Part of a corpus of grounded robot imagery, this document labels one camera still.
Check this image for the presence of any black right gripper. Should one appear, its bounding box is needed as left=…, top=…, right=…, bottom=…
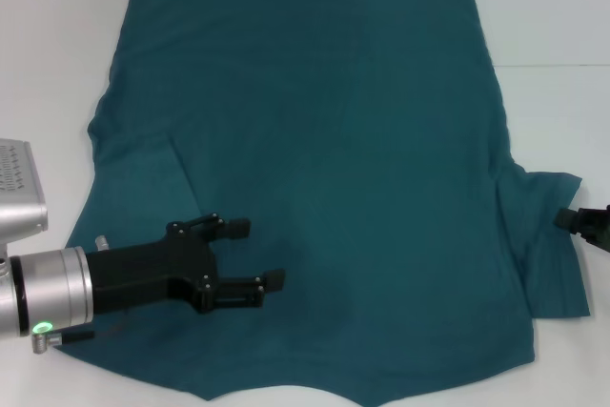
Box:
left=555, top=205, right=610, bottom=254

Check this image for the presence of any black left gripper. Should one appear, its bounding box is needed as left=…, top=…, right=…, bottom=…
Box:
left=85, top=212, right=287, bottom=315

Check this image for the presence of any blue T-shirt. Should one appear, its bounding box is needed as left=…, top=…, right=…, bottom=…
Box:
left=61, top=0, right=592, bottom=403

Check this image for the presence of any silver plug with black cable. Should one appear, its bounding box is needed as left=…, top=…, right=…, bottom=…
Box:
left=30, top=328, right=96, bottom=355

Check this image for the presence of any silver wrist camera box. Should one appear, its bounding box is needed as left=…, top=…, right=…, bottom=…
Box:
left=0, top=138, right=50, bottom=255

